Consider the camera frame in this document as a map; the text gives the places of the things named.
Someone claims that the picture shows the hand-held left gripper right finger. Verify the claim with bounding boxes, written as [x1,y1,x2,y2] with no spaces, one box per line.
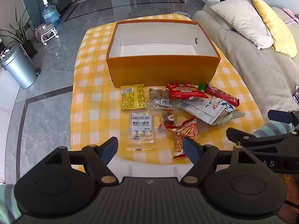
[181,136,256,186]

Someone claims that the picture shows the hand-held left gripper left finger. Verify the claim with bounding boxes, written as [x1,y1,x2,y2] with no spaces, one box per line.
[44,136,119,186]

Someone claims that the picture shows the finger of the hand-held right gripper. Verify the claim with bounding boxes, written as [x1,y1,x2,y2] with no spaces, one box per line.
[226,127,299,154]
[267,109,299,125]

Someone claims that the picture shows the red stick snack packet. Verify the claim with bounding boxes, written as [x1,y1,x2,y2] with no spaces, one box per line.
[166,117,201,161]

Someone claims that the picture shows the white rice cracker packet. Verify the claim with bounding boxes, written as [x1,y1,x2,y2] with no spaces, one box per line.
[173,98,246,125]

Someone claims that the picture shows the clear packet with chocolate snack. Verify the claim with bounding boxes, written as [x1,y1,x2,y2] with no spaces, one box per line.
[157,110,178,133]

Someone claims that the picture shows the clear tray of white balls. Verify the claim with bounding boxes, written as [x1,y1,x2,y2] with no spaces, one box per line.
[126,110,157,150]

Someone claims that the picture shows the red chocolate wafer bar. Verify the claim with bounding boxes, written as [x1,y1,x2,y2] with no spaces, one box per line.
[205,84,240,107]

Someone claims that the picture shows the yellow snack packet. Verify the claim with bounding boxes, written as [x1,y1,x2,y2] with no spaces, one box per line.
[120,84,146,110]

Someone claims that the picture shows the red cartoon snack bag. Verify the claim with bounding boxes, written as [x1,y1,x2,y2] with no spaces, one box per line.
[165,82,209,101]

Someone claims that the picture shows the clear packet of brown snacks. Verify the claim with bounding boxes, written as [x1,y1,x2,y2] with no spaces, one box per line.
[146,87,172,109]

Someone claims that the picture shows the orange cardboard box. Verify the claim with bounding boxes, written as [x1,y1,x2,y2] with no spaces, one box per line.
[106,20,221,88]

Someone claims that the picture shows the striped green cloth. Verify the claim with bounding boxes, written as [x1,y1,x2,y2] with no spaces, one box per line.
[253,122,295,138]
[0,184,22,224]

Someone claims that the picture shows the beige sofa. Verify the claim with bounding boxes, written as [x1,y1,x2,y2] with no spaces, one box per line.
[193,1,299,122]

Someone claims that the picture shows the yellow checkered tablecloth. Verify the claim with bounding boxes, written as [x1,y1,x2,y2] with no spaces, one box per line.
[70,13,267,168]

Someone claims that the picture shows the yellow pillow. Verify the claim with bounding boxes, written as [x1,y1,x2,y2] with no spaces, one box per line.
[252,0,298,58]

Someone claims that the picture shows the white pillow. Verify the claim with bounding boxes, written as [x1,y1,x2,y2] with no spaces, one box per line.
[210,0,274,50]

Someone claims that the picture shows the pink object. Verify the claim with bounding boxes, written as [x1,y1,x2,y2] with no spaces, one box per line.
[283,8,299,24]

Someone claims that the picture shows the silver pedal trash can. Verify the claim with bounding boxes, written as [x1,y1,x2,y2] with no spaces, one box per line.
[1,44,41,89]

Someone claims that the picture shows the small white wheeled stool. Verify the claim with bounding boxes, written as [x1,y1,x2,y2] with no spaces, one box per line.
[35,23,58,46]

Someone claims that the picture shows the long-leaf plant in black pot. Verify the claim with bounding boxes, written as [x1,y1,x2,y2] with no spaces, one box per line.
[0,7,38,59]

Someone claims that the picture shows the blue water jug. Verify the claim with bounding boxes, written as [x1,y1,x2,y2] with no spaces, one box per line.
[42,0,61,27]

